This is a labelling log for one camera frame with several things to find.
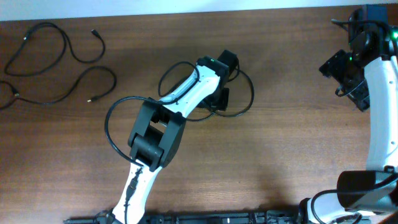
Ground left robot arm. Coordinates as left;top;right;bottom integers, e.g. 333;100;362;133
101;50;239;223

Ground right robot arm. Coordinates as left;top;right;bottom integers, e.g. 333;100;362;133
296;4;397;223

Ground black USB cable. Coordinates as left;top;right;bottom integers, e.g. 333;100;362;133
0;65;117;110
157;60;255;122
2;21;106;77

